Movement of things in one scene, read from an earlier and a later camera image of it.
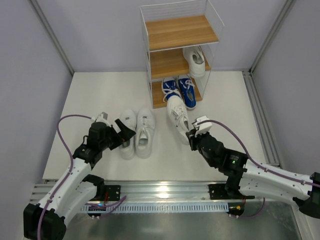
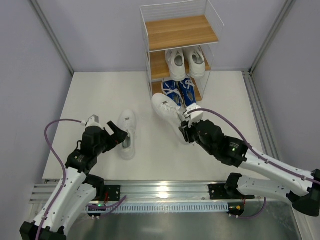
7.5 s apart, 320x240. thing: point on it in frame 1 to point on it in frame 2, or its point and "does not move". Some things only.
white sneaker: (127, 149) does not move
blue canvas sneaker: (187, 87) does not move
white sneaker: (145, 124) to (166, 110)
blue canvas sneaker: (170, 88) does not move
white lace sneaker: (179, 118) to (175, 60)
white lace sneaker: (195, 56) does not move
